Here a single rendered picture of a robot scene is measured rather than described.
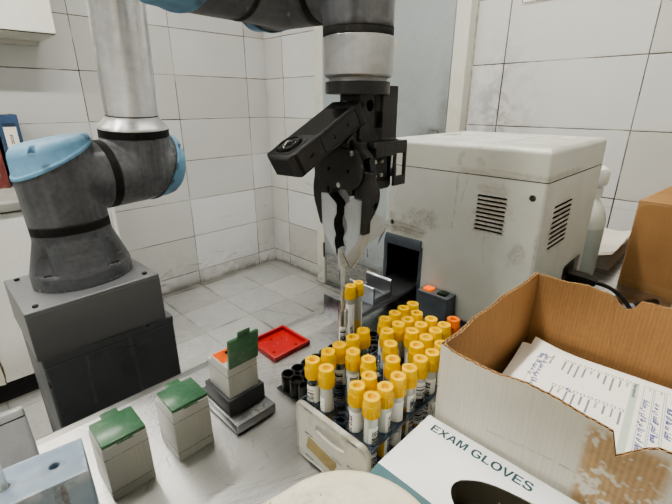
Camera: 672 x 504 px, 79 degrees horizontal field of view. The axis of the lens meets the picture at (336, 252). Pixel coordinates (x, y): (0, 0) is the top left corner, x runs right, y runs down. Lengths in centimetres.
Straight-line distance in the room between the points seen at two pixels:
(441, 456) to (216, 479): 23
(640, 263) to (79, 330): 102
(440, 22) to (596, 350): 181
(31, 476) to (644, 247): 99
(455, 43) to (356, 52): 171
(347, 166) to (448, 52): 173
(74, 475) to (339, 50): 43
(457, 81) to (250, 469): 189
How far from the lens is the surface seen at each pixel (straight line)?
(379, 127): 49
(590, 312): 59
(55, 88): 268
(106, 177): 76
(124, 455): 47
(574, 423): 37
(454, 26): 216
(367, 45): 45
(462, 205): 68
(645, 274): 102
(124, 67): 79
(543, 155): 62
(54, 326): 73
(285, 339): 67
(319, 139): 42
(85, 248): 75
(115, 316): 75
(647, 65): 193
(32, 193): 75
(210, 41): 303
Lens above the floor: 123
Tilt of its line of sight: 20 degrees down
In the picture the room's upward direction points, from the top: straight up
